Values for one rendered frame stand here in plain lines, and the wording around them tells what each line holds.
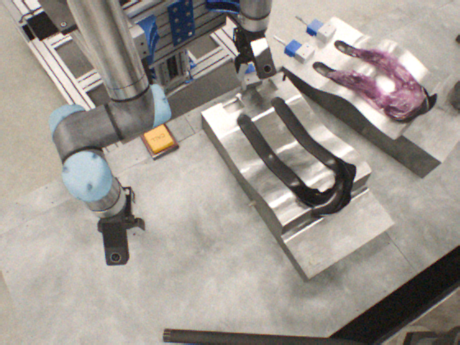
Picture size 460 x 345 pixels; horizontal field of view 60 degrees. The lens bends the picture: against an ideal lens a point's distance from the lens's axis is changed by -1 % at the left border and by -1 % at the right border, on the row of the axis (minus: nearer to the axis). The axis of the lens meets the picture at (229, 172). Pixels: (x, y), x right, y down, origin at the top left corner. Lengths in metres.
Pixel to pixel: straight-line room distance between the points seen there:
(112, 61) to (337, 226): 0.64
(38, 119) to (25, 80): 0.27
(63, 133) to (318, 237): 0.61
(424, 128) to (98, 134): 0.80
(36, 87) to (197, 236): 1.59
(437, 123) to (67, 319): 1.04
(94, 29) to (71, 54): 1.50
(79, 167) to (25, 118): 1.64
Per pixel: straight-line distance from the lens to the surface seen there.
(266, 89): 1.15
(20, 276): 1.13
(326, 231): 1.01
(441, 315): 1.16
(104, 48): 0.70
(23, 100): 2.40
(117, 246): 0.87
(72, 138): 0.76
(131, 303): 1.04
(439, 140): 1.15
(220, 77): 1.98
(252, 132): 1.06
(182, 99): 1.92
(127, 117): 0.76
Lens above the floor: 1.81
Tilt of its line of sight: 67 degrees down
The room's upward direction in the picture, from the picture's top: 2 degrees clockwise
